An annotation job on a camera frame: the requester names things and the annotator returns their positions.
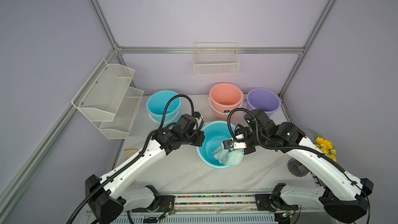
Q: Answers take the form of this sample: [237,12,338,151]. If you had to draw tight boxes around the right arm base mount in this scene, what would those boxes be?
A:
[255,183,299,212]

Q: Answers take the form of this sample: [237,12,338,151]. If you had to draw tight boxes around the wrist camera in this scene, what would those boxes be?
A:
[193,112,204,130]
[221,139,247,150]

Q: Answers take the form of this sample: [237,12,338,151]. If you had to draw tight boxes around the white mesh two-tier shelf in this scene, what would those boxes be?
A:
[72,60,144,140]

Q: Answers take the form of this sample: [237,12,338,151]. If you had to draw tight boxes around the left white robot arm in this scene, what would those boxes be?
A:
[85,112,204,224]

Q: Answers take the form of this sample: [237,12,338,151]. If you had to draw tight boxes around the yellow artificial flower bouquet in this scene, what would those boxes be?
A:
[308,129,338,163]

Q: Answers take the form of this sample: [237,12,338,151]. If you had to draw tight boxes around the white wire wall basket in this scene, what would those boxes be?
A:
[193,42,240,76]

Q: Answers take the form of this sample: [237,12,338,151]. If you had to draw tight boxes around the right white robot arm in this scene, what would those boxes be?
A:
[227,108,374,224]

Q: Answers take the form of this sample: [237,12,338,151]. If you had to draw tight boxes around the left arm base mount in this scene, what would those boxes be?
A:
[134,185,176,213]

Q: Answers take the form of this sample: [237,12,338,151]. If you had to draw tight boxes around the dark flower vase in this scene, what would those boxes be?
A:
[287,158,310,177]

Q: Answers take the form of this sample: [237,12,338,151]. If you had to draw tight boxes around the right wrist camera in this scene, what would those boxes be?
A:
[221,139,247,150]

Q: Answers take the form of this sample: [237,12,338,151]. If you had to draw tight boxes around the pink plastic bucket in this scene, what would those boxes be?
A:
[208,83,244,121]

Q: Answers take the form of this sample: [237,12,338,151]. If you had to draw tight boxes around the mint green microfiber cloth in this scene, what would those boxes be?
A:
[212,146,244,166]

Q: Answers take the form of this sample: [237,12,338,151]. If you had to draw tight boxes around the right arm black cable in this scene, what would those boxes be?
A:
[226,108,371,224]

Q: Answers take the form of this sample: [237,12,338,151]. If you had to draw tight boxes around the purple plastic bucket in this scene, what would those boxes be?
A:
[245,88,282,117]

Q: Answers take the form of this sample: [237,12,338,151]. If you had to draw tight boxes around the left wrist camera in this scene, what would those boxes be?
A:
[193,112,204,130]

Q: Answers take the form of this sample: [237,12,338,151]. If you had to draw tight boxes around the teal plastic bucket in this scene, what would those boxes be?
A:
[197,121,236,169]
[146,90,181,124]

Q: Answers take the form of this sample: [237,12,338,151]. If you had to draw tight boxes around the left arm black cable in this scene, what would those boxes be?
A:
[66,94,195,224]

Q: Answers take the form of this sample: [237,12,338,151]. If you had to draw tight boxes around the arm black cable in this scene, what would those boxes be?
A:
[226,108,371,224]
[66,94,195,224]

